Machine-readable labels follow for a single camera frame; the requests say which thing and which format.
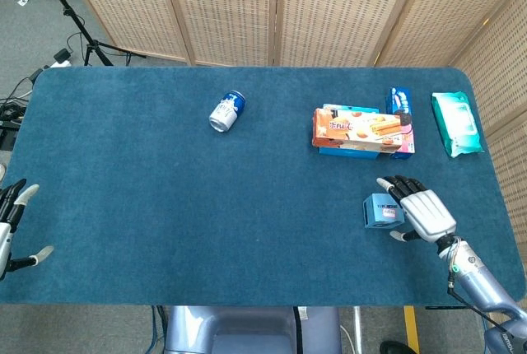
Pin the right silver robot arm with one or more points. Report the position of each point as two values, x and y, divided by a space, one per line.
481 280

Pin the white power strip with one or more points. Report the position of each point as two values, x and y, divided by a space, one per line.
62 57

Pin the flat blue cardboard box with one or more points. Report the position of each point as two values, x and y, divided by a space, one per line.
350 155

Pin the black tripod stand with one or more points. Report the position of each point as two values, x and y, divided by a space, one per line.
76 20

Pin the blue table cloth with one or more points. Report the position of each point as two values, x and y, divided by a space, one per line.
206 206

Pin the small light blue speaker box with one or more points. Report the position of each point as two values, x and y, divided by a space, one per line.
381 212

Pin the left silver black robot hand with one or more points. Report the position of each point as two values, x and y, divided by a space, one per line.
10 210

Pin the blue white drink can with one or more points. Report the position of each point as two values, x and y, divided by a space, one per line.
227 112

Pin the green wet wipes pack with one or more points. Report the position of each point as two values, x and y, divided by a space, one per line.
457 123

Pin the blue cookie package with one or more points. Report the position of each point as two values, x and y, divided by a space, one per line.
398 101

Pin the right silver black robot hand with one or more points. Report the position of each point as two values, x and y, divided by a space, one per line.
430 216

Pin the silver blue robot base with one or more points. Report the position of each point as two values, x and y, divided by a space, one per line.
247 331

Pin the orange wafer biscuit box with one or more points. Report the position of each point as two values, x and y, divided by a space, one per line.
354 129

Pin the black shoe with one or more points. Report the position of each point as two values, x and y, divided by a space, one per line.
395 347

